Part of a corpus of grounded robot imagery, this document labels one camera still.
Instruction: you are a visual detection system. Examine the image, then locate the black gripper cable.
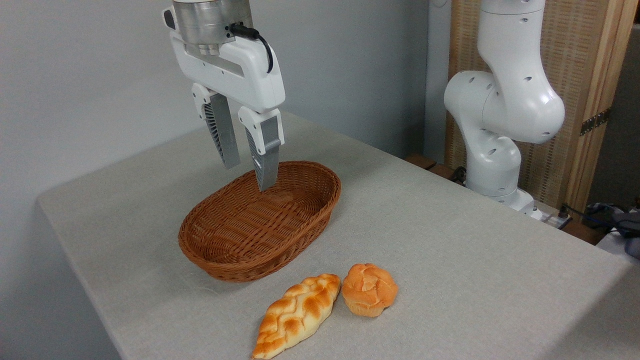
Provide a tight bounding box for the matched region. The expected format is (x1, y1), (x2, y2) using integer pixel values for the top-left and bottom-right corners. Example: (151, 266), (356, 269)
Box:
(227, 22), (275, 75)

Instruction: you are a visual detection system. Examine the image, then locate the brown wooden base board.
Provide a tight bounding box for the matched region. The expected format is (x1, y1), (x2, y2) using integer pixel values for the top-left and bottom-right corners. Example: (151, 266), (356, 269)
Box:
(404, 153), (467, 187)

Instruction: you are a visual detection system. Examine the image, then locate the grey tablecloth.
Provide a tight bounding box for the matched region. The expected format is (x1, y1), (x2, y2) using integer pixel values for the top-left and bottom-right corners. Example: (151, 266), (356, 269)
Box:
(36, 111), (640, 360)

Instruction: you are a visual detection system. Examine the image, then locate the brown oval wicker basket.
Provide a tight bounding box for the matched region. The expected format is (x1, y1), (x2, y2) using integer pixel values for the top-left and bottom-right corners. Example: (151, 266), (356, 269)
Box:
(178, 160), (342, 283)

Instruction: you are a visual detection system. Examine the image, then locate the dark bag with cables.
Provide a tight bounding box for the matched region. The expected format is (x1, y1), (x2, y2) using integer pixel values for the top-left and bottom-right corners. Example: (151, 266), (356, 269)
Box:
(560, 201), (640, 260)

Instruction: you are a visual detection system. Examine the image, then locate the wooden woven folding screen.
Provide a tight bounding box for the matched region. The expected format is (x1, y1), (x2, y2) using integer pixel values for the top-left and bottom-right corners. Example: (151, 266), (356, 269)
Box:
(445, 0), (640, 212)

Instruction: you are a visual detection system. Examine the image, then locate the round muffin-shaped bread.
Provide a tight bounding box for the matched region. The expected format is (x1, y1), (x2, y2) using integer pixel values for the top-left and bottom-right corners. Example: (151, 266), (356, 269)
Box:
(341, 263), (399, 318)

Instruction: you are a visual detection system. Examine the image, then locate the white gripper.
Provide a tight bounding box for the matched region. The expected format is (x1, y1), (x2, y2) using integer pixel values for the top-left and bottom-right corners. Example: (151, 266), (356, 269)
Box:
(162, 6), (286, 193)

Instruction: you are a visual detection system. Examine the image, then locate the long braided bread loaf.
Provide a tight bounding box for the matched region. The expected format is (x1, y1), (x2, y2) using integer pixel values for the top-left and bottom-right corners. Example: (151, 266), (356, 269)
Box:
(251, 273), (342, 360)

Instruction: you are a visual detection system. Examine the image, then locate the dark metal screen hinge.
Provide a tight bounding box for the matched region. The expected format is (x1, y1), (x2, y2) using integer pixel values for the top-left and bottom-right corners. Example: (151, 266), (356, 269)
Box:
(580, 107), (612, 137)

